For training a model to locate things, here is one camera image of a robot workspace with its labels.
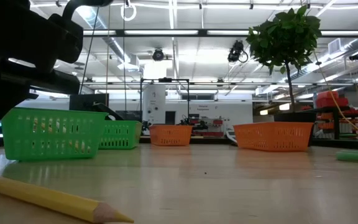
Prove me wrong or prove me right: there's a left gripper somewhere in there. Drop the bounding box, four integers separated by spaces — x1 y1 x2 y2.
0 0 80 149

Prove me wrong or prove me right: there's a green plastic slotted bin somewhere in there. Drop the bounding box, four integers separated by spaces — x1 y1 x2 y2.
99 120 144 151
0 106 109 162

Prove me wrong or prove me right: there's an orange plastic slotted bin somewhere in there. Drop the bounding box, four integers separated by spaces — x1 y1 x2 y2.
148 124 194 147
233 121 314 152

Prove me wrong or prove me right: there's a black shelf with red bins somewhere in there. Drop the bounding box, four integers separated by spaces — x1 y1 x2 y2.
303 90 358 141

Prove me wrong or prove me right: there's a black monitor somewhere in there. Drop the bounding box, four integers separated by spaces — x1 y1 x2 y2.
68 93 110 112

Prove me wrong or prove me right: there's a black tape dispenser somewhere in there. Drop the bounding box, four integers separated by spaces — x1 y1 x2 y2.
91 102 125 121

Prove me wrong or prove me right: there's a white cabinet machine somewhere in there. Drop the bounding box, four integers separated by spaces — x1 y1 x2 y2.
142 84 167 125

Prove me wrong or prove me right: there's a workbench with red boxes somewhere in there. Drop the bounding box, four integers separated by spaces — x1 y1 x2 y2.
183 114 229 138

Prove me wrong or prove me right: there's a potted plant black pot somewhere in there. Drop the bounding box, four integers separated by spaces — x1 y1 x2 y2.
246 4 322 147

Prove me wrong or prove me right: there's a white ceiling vent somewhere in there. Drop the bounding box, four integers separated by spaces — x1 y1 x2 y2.
328 37 342 55

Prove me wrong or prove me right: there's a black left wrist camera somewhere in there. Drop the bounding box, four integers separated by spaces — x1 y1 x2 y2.
47 12 84 65

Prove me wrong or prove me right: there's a hanging black cable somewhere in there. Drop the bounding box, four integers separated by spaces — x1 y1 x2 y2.
78 6 101 95

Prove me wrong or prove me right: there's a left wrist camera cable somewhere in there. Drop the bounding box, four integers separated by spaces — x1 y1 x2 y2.
62 0 114 19

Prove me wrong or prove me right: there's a white cable ring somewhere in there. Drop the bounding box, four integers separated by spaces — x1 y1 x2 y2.
119 2 136 22

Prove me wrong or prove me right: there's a black rack frame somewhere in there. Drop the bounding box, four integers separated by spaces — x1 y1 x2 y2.
139 77 191 125

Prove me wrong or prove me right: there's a round black ceiling camera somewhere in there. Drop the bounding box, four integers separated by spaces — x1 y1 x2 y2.
152 48 165 62

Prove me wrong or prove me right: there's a white wall board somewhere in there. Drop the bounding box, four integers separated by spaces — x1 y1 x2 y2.
194 102 254 125

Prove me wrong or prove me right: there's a yellow hanging cable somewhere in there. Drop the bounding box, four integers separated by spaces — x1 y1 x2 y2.
313 51 358 141

